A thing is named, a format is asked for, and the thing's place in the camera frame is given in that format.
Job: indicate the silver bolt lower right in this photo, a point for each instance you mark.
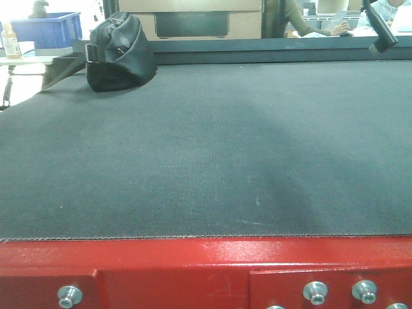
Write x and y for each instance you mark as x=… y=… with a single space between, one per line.
x=397 y=306

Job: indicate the orange drink bottle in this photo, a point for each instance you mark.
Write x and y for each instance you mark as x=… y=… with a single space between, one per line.
x=10 y=42

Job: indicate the seated person grey hoodie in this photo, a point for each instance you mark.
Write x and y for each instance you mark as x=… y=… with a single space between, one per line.
x=396 y=14

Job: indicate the black shoulder bag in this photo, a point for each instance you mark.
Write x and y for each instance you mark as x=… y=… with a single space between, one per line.
x=117 y=57

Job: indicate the silver bolt lower middle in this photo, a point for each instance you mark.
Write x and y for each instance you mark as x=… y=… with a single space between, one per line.
x=275 y=307

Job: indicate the silver bolt far left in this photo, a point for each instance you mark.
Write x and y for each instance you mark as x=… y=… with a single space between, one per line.
x=69 y=296

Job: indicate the silver bolt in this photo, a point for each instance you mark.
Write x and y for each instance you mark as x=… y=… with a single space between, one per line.
x=397 y=306
x=365 y=291
x=315 y=292
x=69 y=296
x=275 y=307

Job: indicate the cardboard box with black panel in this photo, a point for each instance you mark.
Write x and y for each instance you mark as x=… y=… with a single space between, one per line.
x=182 y=20

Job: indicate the blue crate on table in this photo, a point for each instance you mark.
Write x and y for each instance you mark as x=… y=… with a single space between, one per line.
x=57 y=30

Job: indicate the black conveyor belt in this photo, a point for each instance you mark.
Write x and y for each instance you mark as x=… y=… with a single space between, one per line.
x=296 y=149

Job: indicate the seated person olive sweater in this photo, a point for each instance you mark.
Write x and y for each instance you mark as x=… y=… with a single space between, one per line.
x=277 y=19

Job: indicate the red conveyor frame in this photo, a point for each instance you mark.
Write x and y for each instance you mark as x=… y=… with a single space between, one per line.
x=205 y=272

